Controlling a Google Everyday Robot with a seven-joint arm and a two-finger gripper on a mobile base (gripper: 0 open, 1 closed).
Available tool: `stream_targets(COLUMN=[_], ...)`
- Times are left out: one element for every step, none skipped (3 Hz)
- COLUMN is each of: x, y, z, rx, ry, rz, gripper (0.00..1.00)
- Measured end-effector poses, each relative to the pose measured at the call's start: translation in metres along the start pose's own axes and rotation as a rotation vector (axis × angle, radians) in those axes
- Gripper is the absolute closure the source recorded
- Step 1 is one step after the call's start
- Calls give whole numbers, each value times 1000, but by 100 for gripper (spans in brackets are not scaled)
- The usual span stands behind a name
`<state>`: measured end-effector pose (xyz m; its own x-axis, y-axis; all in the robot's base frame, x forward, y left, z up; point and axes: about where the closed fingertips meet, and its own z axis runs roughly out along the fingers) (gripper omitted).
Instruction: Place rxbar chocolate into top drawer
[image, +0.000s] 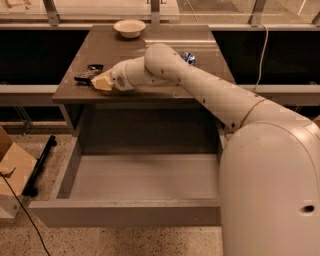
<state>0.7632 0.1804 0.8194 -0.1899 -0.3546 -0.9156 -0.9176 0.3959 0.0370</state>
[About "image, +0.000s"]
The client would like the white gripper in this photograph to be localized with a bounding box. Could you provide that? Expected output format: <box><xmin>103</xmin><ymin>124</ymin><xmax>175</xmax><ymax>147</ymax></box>
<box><xmin>91</xmin><ymin>63</ymin><xmax>132</xmax><ymax>91</ymax></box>

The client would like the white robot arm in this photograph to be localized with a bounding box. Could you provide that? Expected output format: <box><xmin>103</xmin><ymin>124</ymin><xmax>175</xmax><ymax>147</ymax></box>
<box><xmin>92</xmin><ymin>43</ymin><xmax>320</xmax><ymax>256</ymax></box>

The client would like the grey drawer cabinet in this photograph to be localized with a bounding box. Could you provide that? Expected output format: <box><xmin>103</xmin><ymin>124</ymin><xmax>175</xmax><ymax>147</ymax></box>
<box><xmin>53</xmin><ymin>25</ymin><xmax>233</xmax><ymax>155</ymax></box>

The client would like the open grey top drawer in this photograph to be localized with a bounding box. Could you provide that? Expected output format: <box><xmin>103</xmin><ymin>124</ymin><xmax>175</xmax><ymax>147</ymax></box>
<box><xmin>28</xmin><ymin>109</ymin><xmax>228</xmax><ymax>229</ymax></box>

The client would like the white ceramic bowl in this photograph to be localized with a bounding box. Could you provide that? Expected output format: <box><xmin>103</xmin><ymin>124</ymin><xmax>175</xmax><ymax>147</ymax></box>
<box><xmin>114</xmin><ymin>19</ymin><xmax>146</xmax><ymax>39</ymax></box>

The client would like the metal window railing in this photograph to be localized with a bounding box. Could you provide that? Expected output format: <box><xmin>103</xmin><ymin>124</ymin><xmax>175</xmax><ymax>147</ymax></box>
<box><xmin>0</xmin><ymin>0</ymin><xmax>320</xmax><ymax>30</ymax></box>

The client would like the blue crushed soda can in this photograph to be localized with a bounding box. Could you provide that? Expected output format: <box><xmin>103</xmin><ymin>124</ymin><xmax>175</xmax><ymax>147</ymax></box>
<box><xmin>182</xmin><ymin>52</ymin><xmax>195</xmax><ymax>65</ymax></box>

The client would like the cardboard box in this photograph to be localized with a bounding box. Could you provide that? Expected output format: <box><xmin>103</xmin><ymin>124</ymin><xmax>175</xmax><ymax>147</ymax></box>
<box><xmin>0</xmin><ymin>126</ymin><xmax>37</xmax><ymax>219</ymax></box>

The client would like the black bar on floor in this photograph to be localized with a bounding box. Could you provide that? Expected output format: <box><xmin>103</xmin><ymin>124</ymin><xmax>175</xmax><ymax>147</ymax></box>
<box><xmin>23</xmin><ymin>135</ymin><xmax>57</xmax><ymax>197</ymax></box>

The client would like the black cable on floor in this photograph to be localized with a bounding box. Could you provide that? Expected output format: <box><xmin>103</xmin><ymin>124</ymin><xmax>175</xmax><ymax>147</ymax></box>
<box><xmin>0</xmin><ymin>170</ymin><xmax>53</xmax><ymax>256</ymax></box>

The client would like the white hanging cable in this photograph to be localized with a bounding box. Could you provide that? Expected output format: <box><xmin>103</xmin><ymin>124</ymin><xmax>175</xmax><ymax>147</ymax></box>
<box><xmin>253</xmin><ymin>23</ymin><xmax>270</xmax><ymax>93</ymax></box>

